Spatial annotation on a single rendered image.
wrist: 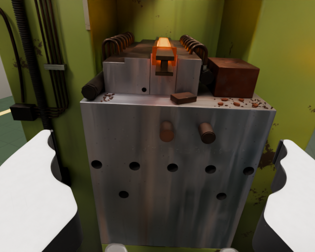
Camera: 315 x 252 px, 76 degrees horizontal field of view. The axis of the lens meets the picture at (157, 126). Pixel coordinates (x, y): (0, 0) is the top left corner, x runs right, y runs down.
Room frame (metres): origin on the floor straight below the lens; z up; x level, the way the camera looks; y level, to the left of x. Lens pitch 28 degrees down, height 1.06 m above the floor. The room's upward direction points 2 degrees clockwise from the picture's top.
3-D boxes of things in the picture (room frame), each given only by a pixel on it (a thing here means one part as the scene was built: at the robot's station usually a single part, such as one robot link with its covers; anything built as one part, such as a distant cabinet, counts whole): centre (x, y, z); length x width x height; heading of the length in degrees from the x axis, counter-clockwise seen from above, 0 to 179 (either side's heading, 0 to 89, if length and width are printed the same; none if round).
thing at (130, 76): (0.63, 0.02, 0.96); 0.42 x 0.20 x 0.09; 0
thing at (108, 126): (0.64, -0.04, 0.69); 0.56 x 0.38 x 0.45; 0
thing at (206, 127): (0.34, -0.09, 0.87); 0.04 x 0.03 x 0.03; 0
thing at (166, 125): (0.34, -0.02, 0.87); 0.04 x 0.03 x 0.03; 0
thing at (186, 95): (0.39, -0.05, 0.92); 0.04 x 0.03 x 0.01; 118
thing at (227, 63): (0.48, -0.16, 0.95); 0.12 x 0.09 x 0.07; 0
